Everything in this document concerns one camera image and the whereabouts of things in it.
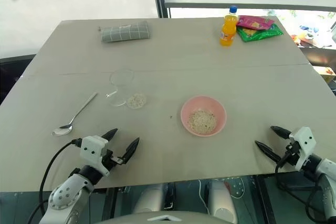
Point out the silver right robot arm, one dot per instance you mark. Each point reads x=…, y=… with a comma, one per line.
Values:
x=328, y=176

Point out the dark cabinet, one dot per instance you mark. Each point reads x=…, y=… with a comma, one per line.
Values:
x=10, y=74

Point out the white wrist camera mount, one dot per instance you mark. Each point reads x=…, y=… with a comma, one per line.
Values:
x=92, y=151
x=305, y=142

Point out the clear plastic lid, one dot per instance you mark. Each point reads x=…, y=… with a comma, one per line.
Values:
x=116, y=100

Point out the silver robot leg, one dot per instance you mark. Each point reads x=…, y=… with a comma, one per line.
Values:
x=221, y=200
x=149, y=197

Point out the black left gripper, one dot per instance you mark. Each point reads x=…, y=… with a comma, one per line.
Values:
x=109, y=159

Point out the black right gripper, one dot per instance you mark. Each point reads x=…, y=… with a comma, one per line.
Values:
x=292, y=155

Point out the grey checked pencil case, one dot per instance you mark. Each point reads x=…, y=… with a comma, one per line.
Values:
x=126, y=32

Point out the pink snack bag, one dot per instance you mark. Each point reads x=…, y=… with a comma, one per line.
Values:
x=253, y=22

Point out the silver metal spoon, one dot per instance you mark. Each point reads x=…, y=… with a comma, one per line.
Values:
x=63, y=130

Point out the green snack bag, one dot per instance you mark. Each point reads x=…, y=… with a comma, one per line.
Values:
x=262, y=34

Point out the grey robot torso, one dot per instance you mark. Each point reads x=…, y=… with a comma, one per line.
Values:
x=168, y=217

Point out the pink bowl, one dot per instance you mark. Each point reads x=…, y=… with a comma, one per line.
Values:
x=191, y=106

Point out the clear plastic cup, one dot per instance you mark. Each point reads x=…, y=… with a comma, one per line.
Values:
x=122, y=77

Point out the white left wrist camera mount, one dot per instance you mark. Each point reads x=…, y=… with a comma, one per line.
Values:
x=92, y=151

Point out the orange soda bottle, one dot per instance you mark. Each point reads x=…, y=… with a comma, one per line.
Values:
x=228, y=32

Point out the yellow cardboard box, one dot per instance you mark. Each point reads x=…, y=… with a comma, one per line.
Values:
x=326, y=73

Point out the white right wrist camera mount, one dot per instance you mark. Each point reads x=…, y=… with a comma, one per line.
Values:
x=305, y=142

